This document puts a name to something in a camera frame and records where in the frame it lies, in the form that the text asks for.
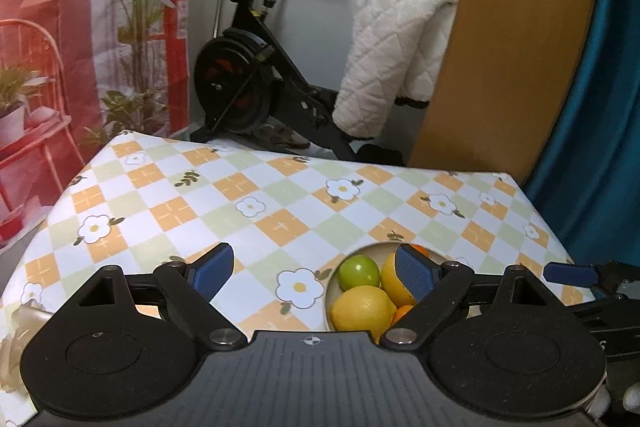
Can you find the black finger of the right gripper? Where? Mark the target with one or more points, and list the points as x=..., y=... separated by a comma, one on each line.
x=609, y=280

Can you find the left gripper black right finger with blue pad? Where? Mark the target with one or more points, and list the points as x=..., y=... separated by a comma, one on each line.
x=438, y=288

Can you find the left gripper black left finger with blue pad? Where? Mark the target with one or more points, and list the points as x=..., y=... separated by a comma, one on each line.
x=189, y=288

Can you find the yellow lemon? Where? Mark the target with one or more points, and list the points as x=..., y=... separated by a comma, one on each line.
x=363, y=308
x=393, y=286

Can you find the dark orange tangerine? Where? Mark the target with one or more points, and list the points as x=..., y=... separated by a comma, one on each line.
x=400, y=313

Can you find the green apple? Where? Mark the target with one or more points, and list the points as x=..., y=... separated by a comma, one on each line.
x=358, y=270

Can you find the beige round plate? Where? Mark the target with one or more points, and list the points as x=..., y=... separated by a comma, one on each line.
x=377, y=252

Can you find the checkered floral tablecloth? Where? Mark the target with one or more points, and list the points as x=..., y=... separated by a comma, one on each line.
x=290, y=220

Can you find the teal curtain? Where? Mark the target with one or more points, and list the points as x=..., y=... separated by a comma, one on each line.
x=586, y=182

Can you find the black exercise bike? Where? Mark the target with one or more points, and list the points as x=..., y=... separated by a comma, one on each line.
x=244, y=78

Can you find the white quilted blanket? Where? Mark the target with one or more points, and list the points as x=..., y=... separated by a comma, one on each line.
x=397, y=51

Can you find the brown wooden board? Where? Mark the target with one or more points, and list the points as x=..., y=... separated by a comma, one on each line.
x=507, y=71

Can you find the red printed backdrop curtain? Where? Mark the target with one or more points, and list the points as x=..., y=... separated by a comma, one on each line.
x=74, y=74

